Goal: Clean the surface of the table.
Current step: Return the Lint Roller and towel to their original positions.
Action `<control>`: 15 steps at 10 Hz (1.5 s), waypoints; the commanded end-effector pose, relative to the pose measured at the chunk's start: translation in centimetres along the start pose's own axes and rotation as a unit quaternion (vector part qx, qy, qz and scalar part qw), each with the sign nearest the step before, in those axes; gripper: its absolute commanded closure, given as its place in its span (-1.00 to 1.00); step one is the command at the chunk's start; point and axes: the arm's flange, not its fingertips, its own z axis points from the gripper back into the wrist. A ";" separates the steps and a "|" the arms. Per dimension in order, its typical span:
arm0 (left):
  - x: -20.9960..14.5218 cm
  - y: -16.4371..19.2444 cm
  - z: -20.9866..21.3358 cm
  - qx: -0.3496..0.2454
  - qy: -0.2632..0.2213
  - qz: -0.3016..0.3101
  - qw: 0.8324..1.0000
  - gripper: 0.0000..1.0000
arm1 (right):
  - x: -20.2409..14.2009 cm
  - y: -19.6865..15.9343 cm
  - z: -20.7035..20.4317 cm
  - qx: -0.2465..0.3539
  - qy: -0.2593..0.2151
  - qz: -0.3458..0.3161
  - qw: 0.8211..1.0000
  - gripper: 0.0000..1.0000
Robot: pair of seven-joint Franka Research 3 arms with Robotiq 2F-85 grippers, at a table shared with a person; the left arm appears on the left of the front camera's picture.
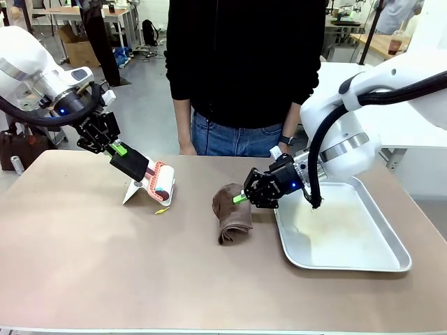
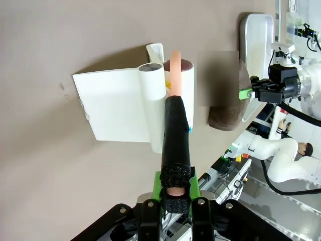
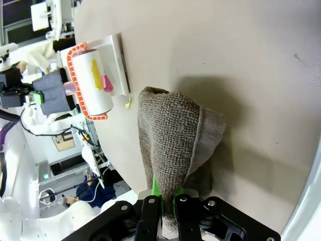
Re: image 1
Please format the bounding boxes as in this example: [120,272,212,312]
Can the person's right forearm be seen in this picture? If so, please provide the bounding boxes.
[173,96,192,142]

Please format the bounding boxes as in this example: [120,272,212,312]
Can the pink and white lint roller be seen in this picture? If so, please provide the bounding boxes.
[109,146,176,202]

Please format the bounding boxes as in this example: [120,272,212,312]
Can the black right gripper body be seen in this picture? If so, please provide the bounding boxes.
[265,156,304,200]

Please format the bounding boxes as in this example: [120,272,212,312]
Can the wooden workbench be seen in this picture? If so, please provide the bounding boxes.
[349,33,413,67]

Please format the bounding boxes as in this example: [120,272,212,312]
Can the black backpack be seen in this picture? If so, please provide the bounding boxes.
[141,19,160,48]

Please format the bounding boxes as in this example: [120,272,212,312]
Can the plastic cup with brown drink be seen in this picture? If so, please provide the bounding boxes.
[387,29,402,57]

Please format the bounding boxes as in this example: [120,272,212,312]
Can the blue bag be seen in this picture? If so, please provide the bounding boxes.
[113,47,133,70]

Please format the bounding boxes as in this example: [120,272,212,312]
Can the silver metal tray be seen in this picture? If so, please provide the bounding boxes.
[273,176,413,273]

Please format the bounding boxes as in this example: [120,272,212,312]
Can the person's right hand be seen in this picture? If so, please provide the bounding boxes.
[177,138,198,156]

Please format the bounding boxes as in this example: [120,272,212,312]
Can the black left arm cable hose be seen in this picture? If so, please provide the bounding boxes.
[0,82,105,128]

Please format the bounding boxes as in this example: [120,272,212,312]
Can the bystander in light blue shirt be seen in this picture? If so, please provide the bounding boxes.
[375,0,425,36]

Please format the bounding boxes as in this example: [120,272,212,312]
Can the wooden desk with white legs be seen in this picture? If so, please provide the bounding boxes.
[33,5,140,53]

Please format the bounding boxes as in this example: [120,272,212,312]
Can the black stand pole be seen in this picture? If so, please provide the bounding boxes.
[358,0,385,66]

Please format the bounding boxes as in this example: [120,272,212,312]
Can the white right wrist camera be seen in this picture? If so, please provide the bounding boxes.
[269,144,291,163]

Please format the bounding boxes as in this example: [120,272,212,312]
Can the person's left forearm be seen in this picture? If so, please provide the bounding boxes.
[281,100,303,137]

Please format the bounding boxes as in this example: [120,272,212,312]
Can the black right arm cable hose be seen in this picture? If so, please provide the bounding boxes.
[307,89,447,210]

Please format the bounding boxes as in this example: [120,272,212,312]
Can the bystander in beige clothes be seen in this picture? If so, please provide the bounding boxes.
[0,0,36,29]

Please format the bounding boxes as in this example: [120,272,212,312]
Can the dark brown bag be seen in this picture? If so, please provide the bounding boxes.
[0,121,50,172]

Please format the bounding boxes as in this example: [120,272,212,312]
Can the cardboard box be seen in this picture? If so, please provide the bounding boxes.
[57,24,102,69]

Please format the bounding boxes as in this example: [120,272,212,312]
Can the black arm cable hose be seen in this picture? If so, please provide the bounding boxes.
[307,89,447,210]
[0,82,105,128]

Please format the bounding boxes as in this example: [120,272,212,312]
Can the white folded roller stand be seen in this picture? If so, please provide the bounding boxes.
[122,166,176,207]

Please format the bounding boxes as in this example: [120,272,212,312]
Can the blue jeans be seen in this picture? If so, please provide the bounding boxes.
[190,110,284,158]

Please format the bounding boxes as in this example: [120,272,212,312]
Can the black sweater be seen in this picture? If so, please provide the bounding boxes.
[163,0,325,128]

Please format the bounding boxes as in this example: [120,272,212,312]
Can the brown towel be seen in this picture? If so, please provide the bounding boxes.
[212,182,254,246]

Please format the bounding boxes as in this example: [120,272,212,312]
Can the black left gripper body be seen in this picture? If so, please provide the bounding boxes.
[57,94,122,142]

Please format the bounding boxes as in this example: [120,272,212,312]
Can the bystander in black trousers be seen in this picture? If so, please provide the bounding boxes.
[78,0,133,87]

